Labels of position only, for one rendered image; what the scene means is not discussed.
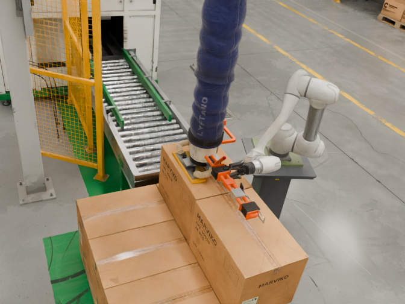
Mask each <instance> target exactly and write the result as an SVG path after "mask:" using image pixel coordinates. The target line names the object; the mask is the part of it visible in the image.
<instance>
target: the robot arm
mask: <svg viewBox="0 0 405 304"><path fill-rule="evenodd" d="M339 92H340V90H339V88H338V87H337V86H336V85H334V84H333V83H331V82H328V81H325V80H322V79H318V78H312V77H309V74H308V73H307V72H306V71H305V70H302V69H298V70H297V71H295V72H294V73H293V75H292V76H291V78H290V80H289V82H288V84H287V86H286V90H285V93H284V100H283V106H282V109H281V112H280V114H279V116H278V117H277V119H276V120H275V121H274V122H273V123H272V125H271V126H270V128H268V129H267V131H266V132H265V133H264V135H263V136H262V137H261V138H260V140H259V141H258V143H257V145H256V147H255V148H254V149H252V150H251V151H250V152H249V153H248V154H247V155H246V156H245V157H244V159H243V160H241V161H240V162H235V163H231V164H229V166H227V167H225V168H223V169H217V171H218V172H219V173H221V172H225V171H229V170H236V171H235V172H233V173H230V177H231V178H233V180H234V179H241V177H242V176H243V175H245V174H246V175H249V174H252V175H255V174H261V173H262V174H266V173H272V172H274V171H276V170H278V169H280V167H281V160H285V161H289V162H290V161H291V160H292V159H291V157H290V155H289V152H293V153H295V154H298V155H300V156H304V157H308V158H312V159H314V158H319V157H321V155H322V153H323V151H324V148H325V145H324V143H323V141H322V140H320V137H319V134H318V131H319V127H320V124H321V120H322V117H323V114H324V110H325V107H327V106H328V105H331V104H334V103H336V102H337V100H338V97H339ZM300 97H306V98H308V99H309V103H310V106H309V111H308V114H307V119H306V124H305V127H304V131H302V132H301V133H297V132H296V131H295V129H294V128H293V127H292V126H291V125H290V124H288V123H285V122H286V121H287V120H288V118H289V117H290V114H291V113H292V111H293V109H294V107H295V106H296V104H297V102H298V101H299V99H300ZM270 139H271V144H270V145H266V144H267V143H268V141H269V140H270ZM265 146H266V149H267V152H268V156H265V153H264V149H265Z"/></svg>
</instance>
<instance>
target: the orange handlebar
mask: <svg viewBox="0 0 405 304"><path fill-rule="evenodd" d="M224 131H225V132H226V134H228V135H229V137H230V138H231V139H226V140H223V141H222V144H227V143H232V142H235V141H236V138H235V137H234V136H233V134H232V133H231V132H230V131H229V130H228V128H226V126H224ZM204 157H205V159H206V160H207V161H208V163H209V164H210V166H211V167H212V166H213V165H214V164H213V162H212V161H211V160H210V159H209V157H208V156H204ZM211 158H212V159H213V160H214V161H215V162H216V161H217V160H216V158H215V157H214V155H211ZM225 177H226V178H227V179H224V177H223V176H220V177H219V178H220V179H221V180H222V182H223V183H222V184H223V185H224V186H225V188H226V189H228V190H229V191H231V189H232V187H233V188H234V189H236V188H238V187H237V185H236V184H235V183H236V182H235V181H234V180H233V178H231V177H230V176H229V175H228V174H226V175H225ZM242 199H243V201H244V202H248V199H247V198H246V196H243V197H242ZM236 201H237V202H238V203H239V205H240V203H242V201H241V200H240V198H237V199H236ZM257 216H258V213H255V214H251V215H250V216H249V217H250V218H256V217H257Z"/></svg>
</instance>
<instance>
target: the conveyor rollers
mask: <svg viewBox="0 0 405 304"><path fill-rule="evenodd" d="M102 81H103V83H104V84H105V86H106V88H107V90H108V92H109V94H110V96H111V97H112V99H113V101H114V102H115V104H116V107H117V108H118V110H119V112H120V113H121V115H122V117H123V119H124V128H121V127H120V125H119V123H118V121H117V120H116V118H115V116H114V114H113V112H112V110H111V108H109V115H110V117H111V119H112V121H113V123H114V125H115V127H116V129H117V131H118V132H119V135H120V137H121V139H122V140H123V142H124V143H126V144H125V146H126V148H127V149H128V152H129V154H130V155H131V158H132V160H133V161H135V160H140V161H135V162H134V164H135V166H136V167H141V166H146V167H141V168H137V170H138V172H139V173H142V172H146V171H152V170H156V169H160V164H158V163H160V158H161V157H160V156H161V149H162V145H165V144H172V143H176V142H175V141H177V142H180V141H182V140H186V139H187V135H186V134H185V135H183V130H182V129H180V126H179V124H176V120H175V119H172V122H169V121H168V120H167V118H166V117H165V115H164V114H163V112H162V111H161V110H160V108H159V107H158V105H157V104H156V103H155V101H154V100H153V98H152V97H151V95H150V94H149V93H148V91H147V90H146V89H145V87H144V85H143V84H142V83H141V81H140V80H139V78H138V77H137V75H136V74H135V73H134V71H133V70H132V68H131V67H130V65H129V64H128V63H127V61H126V60H125V59H119V60H102ZM178 129H179V130H178ZM170 130H171V131H170ZM149 133H150V134H149ZM137 135H138V136H137ZM176 135H177V136H176ZM168 136H169V137H168ZM164 137H165V138H164ZM156 138H157V139H156ZM148 139H149V140H148ZM144 140H145V141H144ZM136 141H137V142H136ZM128 142H129V143H128ZM167 142H169V143H167ZM164 143H165V144H164ZM156 144H158V145H156ZM148 145H150V146H148ZM144 146H146V147H144ZM137 147H139V148H137ZM129 148H131V149H129ZM157 150H160V151H157ZM150 151H153V152H150ZM146 152H149V153H146ZM139 153H141V154H139ZM132 154H134V155H132ZM153 157H157V158H153ZM149 158H153V159H149ZM142 159H147V160H142ZM153 164H158V165H153ZM147 165H152V166H147Z"/></svg>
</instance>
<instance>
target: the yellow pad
mask: <svg viewBox="0 0 405 304"><path fill-rule="evenodd" d="M172 155H173V156H174V158H175V160H176V161H177V163H178V164H179V166H180V167H181V169H182V170H183V172H184V173H185V175H186V177H187V178H188V179H189V181H190V182H191V184H196V183H201V182H205V181H206V179H205V178H203V179H198V178H197V177H194V176H193V173H194V172H195V171H199V172H200V170H199V169H198V167H197V166H191V167H187V166H186V165H185V164H184V162H183V159H185V158H189V155H188V153H187V152H186V150H184V153H183V154H179V153H178V151H175V152H172Z"/></svg>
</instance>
